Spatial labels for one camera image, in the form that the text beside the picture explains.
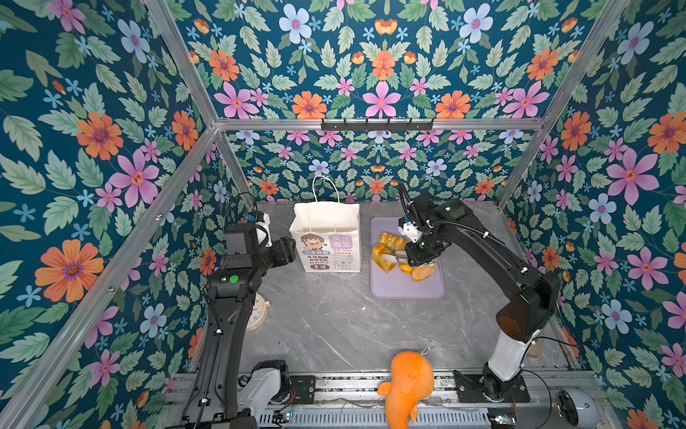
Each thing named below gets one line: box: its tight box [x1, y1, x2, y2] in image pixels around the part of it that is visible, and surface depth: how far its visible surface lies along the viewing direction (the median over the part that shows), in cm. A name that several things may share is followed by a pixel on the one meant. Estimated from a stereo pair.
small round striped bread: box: [399, 262, 414, 275], surface depth 98 cm
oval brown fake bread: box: [411, 264, 437, 283], surface depth 95 cm
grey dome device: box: [552, 386, 600, 429], surface depth 67 cm
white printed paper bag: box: [289, 175, 361, 273], surface depth 87 cm
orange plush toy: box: [376, 350, 436, 429], surface depth 70 cm
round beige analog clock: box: [245, 292, 271, 333], surface depth 87 cm
